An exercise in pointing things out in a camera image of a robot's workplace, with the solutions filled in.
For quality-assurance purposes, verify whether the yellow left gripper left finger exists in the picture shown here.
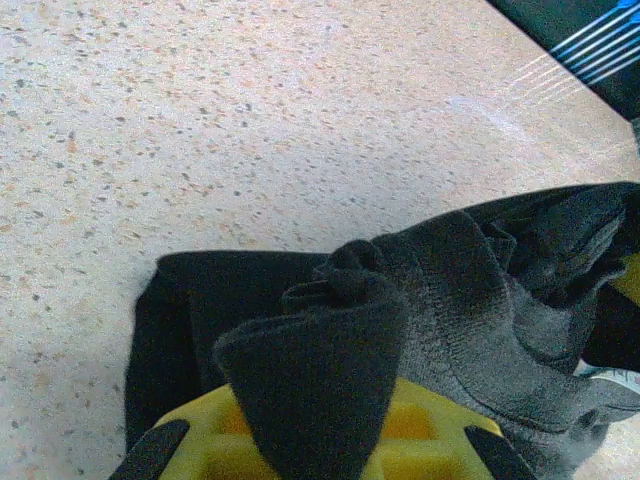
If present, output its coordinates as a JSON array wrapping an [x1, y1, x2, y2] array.
[[109, 384, 279, 480]]

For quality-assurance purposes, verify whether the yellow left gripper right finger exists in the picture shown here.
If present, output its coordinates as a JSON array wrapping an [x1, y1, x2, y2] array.
[[364, 379, 536, 480]]

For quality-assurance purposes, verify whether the black t-shirt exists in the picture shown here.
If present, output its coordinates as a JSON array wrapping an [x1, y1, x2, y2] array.
[[124, 182, 640, 480]]

